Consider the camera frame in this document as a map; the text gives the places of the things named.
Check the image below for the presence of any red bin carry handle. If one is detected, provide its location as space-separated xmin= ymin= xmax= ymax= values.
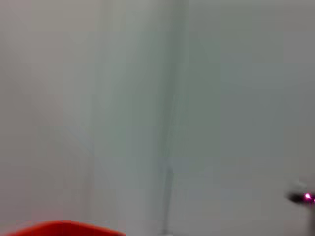
xmin=4 ymin=220 xmax=126 ymax=236

